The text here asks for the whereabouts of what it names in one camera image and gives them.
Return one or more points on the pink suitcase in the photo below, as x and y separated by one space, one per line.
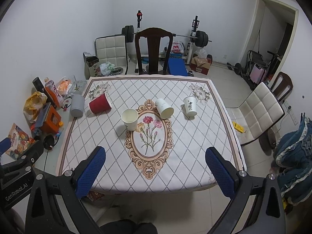
258 73

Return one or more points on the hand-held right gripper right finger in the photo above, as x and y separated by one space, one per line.
220 173

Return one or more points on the red and white plastic bag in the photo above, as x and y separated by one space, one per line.
176 47

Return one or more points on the yellow plastic bag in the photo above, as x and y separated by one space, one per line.
33 104

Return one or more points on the green and white plastic bag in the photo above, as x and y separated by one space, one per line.
106 68

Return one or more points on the dark wooden chair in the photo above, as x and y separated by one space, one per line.
154 51
284 84

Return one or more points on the small black dumbbell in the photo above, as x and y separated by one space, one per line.
237 67

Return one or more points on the red cardboard box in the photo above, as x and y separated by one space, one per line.
201 67

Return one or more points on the blue weight bench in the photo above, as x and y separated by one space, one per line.
177 67

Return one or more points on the grey cup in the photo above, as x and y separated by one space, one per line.
77 105

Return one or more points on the plain white paper cup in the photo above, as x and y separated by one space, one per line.
130 120

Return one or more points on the yellow floor item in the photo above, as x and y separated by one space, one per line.
238 127

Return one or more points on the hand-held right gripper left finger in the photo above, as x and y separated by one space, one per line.
92 169

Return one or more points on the white cup with black print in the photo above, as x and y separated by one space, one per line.
190 106

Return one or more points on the colourful picture book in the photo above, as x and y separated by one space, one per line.
18 141

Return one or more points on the white padded chair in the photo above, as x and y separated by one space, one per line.
258 109
111 50

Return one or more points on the white printed gift box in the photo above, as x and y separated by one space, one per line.
92 69

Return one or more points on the red ribbed paper cup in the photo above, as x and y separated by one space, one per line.
99 104

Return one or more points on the red printed packet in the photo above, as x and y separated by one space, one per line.
94 196

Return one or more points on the metal bowl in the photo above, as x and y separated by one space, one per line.
117 70

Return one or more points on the barbell rack stand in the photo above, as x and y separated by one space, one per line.
139 20
193 33

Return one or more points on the speckled white paper cup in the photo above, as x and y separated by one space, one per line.
164 108

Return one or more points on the black bottle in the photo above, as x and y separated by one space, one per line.
42 87

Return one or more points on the floral printed tablecloth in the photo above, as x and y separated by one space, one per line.
151 156

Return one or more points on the orange box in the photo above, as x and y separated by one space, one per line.
50 120

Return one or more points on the orange drink bottle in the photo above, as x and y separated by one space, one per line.
53 92

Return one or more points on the black folding cart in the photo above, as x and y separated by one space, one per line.
252 58

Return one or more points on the door frame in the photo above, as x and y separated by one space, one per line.
296 29

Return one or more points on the orange snack bag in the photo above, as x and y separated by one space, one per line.
63 85

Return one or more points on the black round item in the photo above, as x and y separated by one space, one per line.
48 142

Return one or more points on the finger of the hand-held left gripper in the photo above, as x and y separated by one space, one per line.
4 146
30 152

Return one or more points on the blue bedding pile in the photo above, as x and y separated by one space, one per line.
296 151

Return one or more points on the black barbell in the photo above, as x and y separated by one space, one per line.
202 38

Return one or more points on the clear plastic bag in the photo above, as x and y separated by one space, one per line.
78 86

